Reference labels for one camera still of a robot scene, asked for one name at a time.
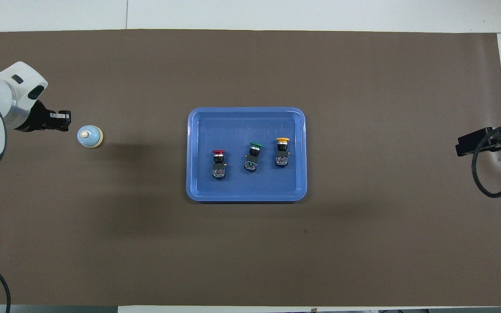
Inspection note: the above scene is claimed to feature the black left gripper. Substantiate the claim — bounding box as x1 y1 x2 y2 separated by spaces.
18 101 72 133

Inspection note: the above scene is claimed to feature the light blue call bell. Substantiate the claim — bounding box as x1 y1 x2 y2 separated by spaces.
77 125 104 149

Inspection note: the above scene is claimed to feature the red push button switch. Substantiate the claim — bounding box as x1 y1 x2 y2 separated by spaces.
211 150 227 179

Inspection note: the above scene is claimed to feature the yellow push button switch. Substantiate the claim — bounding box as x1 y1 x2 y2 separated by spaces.
275 137 291 167

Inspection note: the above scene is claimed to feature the green push button switch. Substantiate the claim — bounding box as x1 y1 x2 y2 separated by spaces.
244 142 263 172

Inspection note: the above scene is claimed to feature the blue plastic tray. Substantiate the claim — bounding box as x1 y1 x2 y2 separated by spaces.
186 107 307 203

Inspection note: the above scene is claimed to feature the brown table mat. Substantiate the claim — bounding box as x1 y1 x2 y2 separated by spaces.
0 29 501 307

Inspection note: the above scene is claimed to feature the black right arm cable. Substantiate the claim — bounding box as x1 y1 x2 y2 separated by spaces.
471 124 501 198

